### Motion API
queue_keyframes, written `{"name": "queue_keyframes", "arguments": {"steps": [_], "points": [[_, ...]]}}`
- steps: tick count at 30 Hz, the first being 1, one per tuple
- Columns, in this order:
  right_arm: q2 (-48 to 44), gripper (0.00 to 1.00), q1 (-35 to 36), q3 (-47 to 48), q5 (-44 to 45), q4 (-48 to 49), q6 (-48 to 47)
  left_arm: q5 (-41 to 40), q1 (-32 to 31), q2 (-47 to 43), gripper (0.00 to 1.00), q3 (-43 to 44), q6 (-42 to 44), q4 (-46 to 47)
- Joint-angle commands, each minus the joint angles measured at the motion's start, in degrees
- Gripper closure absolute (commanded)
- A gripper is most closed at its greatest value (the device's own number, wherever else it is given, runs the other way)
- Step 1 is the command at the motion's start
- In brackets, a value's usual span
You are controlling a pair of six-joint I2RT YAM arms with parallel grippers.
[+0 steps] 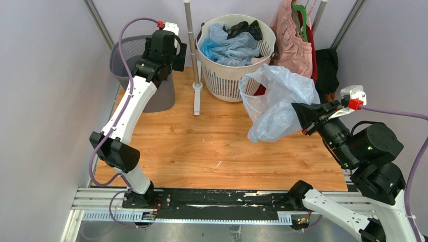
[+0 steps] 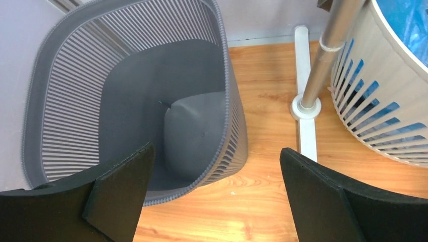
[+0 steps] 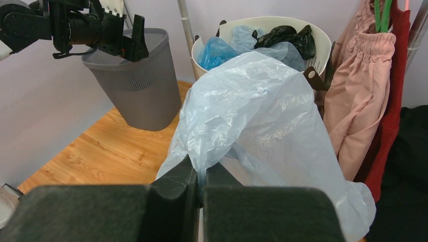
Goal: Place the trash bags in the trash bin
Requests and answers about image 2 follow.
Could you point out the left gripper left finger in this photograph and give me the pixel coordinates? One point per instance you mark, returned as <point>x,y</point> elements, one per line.
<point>102,203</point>

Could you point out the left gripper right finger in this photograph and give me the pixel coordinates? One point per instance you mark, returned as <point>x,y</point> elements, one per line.
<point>329,206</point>

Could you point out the white slotted laundry basket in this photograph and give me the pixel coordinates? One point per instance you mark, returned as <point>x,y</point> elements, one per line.
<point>379,85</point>

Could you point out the grey mesh trash bin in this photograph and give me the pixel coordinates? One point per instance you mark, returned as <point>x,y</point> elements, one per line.
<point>112,76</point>

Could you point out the white rack base foot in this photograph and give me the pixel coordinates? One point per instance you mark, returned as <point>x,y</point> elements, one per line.
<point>305,106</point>

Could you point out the silver clothes rack pole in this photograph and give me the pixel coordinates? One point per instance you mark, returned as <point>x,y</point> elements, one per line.
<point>342,14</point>

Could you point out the bright blue plastic bag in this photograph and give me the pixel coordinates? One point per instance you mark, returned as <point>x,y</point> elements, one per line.
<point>411,23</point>

